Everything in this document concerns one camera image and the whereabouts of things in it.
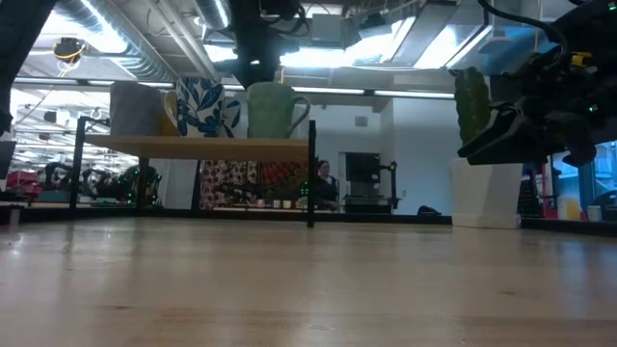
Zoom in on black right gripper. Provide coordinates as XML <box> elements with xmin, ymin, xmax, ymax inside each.
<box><xmin>456</xmin><ymin>0</ymin><xmax>617</xmax><ymax>168</ymax></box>

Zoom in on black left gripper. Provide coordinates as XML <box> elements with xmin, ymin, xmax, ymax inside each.
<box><xmin>226</xmin><ymin>0</ymin><xmax>305</xmax><ymax>91</ymax></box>

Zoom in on green ceramic mug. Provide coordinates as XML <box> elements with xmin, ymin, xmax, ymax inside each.
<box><xmin>246</xmin><ymin>81</ymin><xmax>312</xmax><ymax>141</ymax></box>

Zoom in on white mug blue floral print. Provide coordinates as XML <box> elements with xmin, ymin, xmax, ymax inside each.
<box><xmin>175</xmin><ymin>76</ymin><xmax>242</xmax><ymax>139</ymax></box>

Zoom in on yellow ceramic mug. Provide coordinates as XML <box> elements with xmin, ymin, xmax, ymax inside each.
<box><xmin>162</xmin><ymin>90</ymin><xmax>180</xmax><ymax>138</ymax></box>

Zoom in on pale grey ceramic mug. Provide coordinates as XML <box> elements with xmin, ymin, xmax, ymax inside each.
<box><xmin>109</xmin><ymin>81</ymin><xmax>165</xmax><ymax>138</ymax></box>

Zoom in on black coffee machine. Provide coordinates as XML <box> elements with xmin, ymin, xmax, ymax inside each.
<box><xmin>341</xmin><ymin>151</ymin><xmax>401</xmax><ymax>215</ymax></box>

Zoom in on green cactus plant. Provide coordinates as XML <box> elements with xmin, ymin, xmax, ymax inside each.
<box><xmin>453</xmin><ymin>66</ymin><xmax>496</xmax><ymax>146</ymax></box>

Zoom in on white planter pot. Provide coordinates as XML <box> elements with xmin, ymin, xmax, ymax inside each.
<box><xmin>448</xmin><ymin>157</ymin><xmax>524</xmax><ymax>229</ymax></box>

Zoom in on red stand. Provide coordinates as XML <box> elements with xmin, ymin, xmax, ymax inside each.
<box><xmin>533</xmin><ymin>161</ymin><xmax>560</xmax><ymax>219</ymax></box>

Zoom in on yellow container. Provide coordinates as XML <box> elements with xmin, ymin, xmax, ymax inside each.
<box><xmin>561</xmin><ymin>199</ymin><xmax>582</xmax><ymax>222</ymax></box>

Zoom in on long ceiling light strip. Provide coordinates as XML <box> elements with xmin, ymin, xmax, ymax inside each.
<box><xmin>12</xmin><ymin>76</ymin><xmax>456</xmax><ymax>100</ymax></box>

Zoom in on person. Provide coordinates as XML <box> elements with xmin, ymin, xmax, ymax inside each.
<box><xmin>312</xmin><ymin>159</ymin><xmax>341</xmax><ymax>212</ymax></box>

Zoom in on black background robot arms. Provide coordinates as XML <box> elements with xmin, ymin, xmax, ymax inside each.
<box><xmin>41</xmin><ymin>161</ymin><xmax>163</xmax><ymax>207</ymax></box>

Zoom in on red box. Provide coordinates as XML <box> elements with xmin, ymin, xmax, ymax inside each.
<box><xmin>5</xmin><ymin>170</ymin><xmax>40</xmax><ymax>195</ymax></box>

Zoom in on silver ventilation duct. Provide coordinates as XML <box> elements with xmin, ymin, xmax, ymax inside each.
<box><xmin>195</xmin><ymin>0</ymin><xmax>231</xmax><ymax>31</ymax></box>

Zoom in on wooden shelf black metal frame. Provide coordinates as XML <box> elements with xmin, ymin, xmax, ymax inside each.
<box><xmin>68</xmin><ymin>115</ymin><xmax>318</xmax><ymax>228</ymax></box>

